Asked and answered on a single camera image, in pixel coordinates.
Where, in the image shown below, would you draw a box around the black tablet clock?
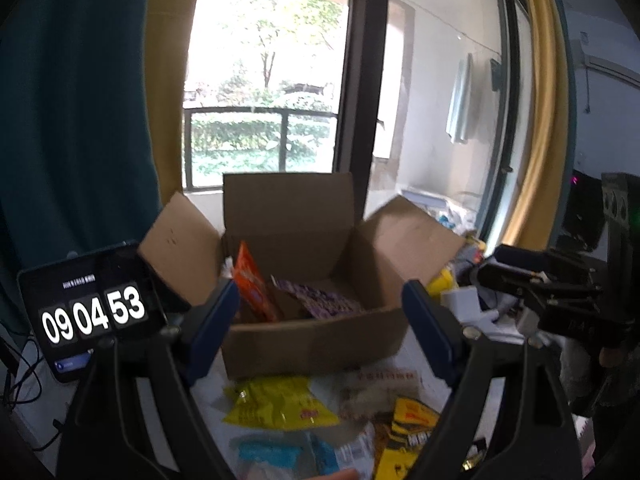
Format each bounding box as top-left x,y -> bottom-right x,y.
17,243 -> 166,384

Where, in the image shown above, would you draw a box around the yellow curtain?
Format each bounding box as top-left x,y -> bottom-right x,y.
503,0 -> 570,250
144,0 -> 198,204

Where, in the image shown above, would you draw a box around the purple snack bag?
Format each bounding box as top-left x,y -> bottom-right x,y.
271,278 -> 364,320

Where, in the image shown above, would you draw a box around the yellow curtain left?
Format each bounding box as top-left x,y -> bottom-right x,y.
144,0 -> 198,204

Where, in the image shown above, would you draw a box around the yellow wet wipes pack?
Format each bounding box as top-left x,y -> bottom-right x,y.
425,266 -> 458,299

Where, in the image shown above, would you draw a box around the teal curtain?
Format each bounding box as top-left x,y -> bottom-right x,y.
1,0 -> 160,333

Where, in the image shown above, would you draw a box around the toast bread bag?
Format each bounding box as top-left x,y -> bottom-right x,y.
337,367 -> 422,420

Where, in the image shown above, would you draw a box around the orange snack bag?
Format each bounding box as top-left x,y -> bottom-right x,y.
232,240 -> 279,322

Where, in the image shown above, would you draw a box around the yellow black snack bag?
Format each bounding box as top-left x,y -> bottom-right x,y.
372,396 -> 440,480

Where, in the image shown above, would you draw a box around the yellow curtain right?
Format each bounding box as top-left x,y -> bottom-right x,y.
503,0 -> 570,250

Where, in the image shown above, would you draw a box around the light blue snack pack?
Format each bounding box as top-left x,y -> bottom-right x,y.
230,434 -> 338,479

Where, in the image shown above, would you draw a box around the operator thumb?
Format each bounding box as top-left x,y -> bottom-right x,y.
308,469 -> 359,480

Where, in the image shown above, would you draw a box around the brown cardboard box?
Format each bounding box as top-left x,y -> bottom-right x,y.
139,174 -> 464,379

